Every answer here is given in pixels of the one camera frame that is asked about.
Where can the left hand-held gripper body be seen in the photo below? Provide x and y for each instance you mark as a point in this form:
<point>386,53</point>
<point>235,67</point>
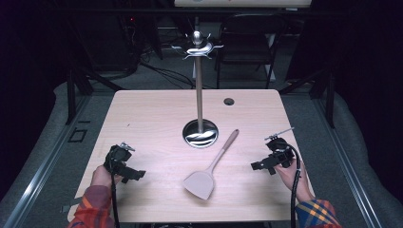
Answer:
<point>116,157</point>

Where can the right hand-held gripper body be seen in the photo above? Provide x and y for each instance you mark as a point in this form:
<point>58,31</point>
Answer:
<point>280,152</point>

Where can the beige spatula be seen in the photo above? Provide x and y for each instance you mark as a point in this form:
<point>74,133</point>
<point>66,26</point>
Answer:
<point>202,180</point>

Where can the metal utensil rack with hooks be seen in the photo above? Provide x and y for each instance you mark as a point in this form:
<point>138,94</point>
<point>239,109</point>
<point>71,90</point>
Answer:
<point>199,133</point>

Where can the person's right hand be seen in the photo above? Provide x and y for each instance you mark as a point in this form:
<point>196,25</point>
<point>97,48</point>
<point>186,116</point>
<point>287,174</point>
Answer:
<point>290,175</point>

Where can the person's left hand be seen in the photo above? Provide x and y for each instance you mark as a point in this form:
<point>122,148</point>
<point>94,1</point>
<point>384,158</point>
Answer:
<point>102,177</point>

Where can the black tape strip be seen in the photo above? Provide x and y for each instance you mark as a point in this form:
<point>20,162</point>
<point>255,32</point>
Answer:
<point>84,121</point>

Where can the black tape square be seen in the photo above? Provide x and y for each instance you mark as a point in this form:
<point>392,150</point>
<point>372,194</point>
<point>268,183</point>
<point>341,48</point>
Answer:
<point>70,135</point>

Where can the black folding chair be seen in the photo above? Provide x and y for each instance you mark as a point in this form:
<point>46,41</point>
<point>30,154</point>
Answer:
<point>247,44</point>

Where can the aluminium floor rail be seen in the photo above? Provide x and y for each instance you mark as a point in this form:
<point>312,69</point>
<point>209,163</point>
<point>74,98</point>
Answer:
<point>348,167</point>
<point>41,177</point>

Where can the black metal frame leg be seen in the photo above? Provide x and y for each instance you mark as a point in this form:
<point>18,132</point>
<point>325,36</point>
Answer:
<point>329,95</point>
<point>72,95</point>

